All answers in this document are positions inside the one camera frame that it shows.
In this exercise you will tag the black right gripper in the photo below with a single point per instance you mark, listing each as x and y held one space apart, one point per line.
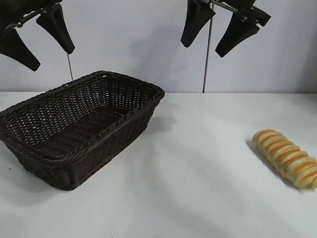
257 16

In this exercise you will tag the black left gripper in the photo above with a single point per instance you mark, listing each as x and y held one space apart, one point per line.
22 11

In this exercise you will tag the dark brown wicker basket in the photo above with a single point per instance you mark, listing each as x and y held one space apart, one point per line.
74 129

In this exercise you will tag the long striped bread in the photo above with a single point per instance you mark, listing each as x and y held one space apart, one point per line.
284 156

